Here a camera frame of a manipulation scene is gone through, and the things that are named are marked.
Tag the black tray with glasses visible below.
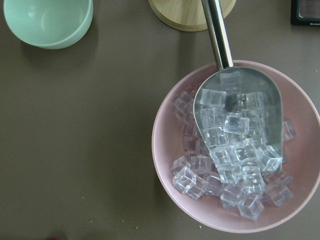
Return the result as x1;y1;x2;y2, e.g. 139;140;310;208
290;0;320;26

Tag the mint green bowl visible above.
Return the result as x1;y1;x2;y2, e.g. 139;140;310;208
3;0;94;50

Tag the wooden cup tree stand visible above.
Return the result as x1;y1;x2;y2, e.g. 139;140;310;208
147;0;237;32

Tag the pink bowl of ice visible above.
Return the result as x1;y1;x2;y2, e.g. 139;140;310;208
151;60;320;234

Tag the steel ice scoop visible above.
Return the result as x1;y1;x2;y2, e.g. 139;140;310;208
193;0;283;173

